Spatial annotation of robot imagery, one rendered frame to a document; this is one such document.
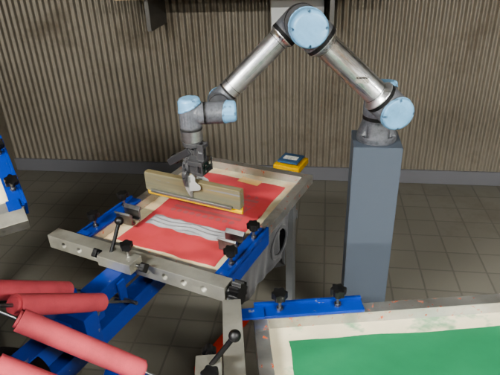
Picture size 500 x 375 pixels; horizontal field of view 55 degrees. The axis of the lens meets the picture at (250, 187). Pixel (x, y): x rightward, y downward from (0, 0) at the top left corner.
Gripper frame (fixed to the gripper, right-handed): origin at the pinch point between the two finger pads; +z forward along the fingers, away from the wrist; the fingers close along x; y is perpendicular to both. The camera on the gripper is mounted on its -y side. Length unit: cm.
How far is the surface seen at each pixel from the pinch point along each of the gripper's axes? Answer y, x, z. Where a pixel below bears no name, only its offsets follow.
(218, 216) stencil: 5.3, 7.5, 13.6
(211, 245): 13.0, -10.5, 13.6
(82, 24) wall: -212, 173, -24
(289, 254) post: 11, 64, 67
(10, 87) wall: -286, 148, 28
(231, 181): -3.8, 35.2, 13.6
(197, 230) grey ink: 4.0, -5.3, 12.8
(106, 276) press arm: -0.2, -47.4, 4.9
